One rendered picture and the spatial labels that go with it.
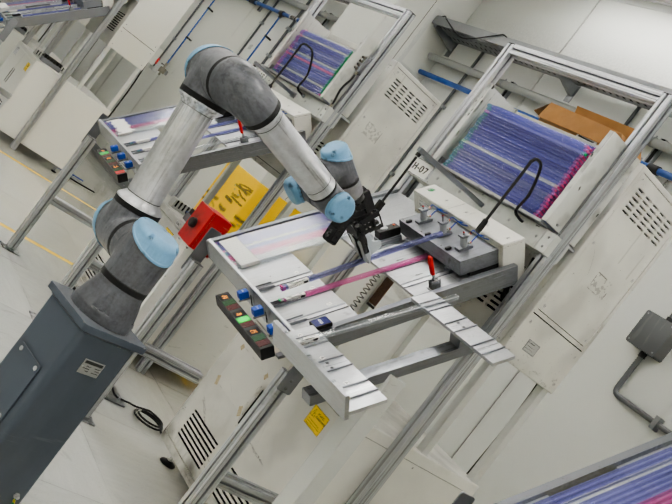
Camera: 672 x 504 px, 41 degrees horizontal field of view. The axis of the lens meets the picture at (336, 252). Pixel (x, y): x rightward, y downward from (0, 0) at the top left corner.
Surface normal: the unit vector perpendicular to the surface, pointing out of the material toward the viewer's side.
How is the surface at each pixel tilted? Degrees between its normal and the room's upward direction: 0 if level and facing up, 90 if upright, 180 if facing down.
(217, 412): 87
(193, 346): 90
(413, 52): 90
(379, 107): 90
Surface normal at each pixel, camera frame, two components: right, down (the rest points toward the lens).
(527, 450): -0.65, -0.47
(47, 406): 0.60, 0.48
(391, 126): 0.45, 0.38
